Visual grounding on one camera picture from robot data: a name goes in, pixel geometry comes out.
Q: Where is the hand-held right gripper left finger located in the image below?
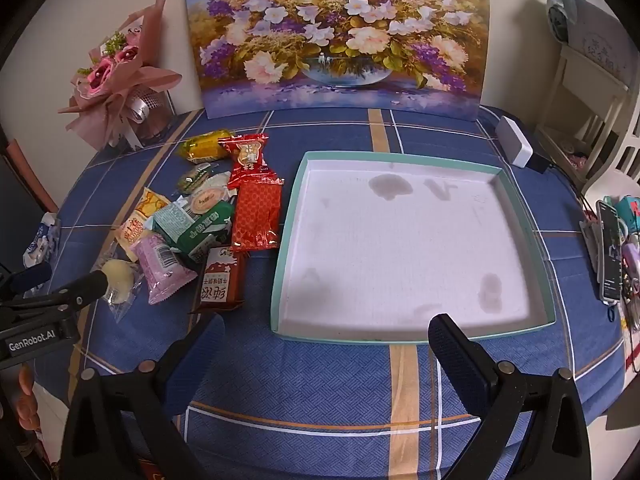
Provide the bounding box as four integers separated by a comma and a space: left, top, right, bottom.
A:
59, 314, 227, 480

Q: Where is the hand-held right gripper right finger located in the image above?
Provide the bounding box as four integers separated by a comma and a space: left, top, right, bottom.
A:
427, 313, 593, 480

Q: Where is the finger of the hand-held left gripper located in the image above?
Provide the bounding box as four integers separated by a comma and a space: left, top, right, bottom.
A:
10, 270, 110, 311
0, 261, 53, 298

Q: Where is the clear round pastry packet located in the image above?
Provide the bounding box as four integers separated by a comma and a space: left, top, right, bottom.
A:
97, 257, 146, 323

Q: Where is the brown red biscuit packet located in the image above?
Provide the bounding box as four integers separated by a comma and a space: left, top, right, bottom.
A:
189, 246, 249, 316

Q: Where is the pink snack packet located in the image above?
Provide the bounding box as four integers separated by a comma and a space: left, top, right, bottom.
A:
130, 232, 199, 306

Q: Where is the yellow orange chip packet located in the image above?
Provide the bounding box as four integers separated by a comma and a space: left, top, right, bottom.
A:
114, 187, 171, 261

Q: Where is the green white snack packet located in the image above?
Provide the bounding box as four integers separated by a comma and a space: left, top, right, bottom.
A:
152, 200, 236, 266

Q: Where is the teal cardboard tray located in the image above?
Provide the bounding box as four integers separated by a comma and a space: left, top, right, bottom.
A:
270, 150, 557, 343

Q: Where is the red patterned snack packet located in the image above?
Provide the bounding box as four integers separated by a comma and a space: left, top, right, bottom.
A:
231, 180, 285, 252

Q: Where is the small clear green packet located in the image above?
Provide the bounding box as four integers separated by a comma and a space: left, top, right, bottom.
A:
176, 162, 221, 195

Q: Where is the silver green biscuit packet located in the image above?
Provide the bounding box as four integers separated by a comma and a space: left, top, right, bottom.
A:
172, 172, 236, 221

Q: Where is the yellow bread packet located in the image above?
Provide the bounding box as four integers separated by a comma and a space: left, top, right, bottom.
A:
180, 129, 236, 165

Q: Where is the red cartoon snack packet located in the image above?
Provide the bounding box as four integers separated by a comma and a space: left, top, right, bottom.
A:
218, 133, 286, 191

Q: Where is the person's left hand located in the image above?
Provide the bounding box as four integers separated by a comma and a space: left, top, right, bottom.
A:
17, 366, 38, 431

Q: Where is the tissue pack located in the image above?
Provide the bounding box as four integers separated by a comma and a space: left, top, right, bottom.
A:
22, 212, 63, 268

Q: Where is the blue plaid tablecloth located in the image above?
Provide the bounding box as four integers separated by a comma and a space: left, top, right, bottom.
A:
27, 105, 633, 480

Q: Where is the glass vase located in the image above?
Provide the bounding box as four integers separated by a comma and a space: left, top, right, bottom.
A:
122, 87, 176, 148

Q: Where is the white phone stand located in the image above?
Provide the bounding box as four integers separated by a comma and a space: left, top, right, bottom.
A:
580, 220, 603, 286

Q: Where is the smartphone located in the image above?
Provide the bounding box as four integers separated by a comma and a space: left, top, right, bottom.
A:
595, 200, 626, 306

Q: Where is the pink flower bouquet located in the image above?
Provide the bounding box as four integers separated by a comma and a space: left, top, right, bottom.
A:
57, 0, 183, 151

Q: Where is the white box device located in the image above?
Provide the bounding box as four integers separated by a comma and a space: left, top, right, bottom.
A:
495, 116, 533, 168

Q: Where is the teal toy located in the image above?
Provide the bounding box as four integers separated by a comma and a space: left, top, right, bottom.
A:
602, 195, 640, 241

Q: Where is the white wooden chair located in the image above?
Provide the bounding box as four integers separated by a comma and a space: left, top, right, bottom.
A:
532, 40, 640, 196

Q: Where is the floral painting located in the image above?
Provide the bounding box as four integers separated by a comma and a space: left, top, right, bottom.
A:
182, 0, 493, 122

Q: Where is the grey bag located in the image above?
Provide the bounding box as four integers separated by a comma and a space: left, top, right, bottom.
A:
547, 0, 638, 86

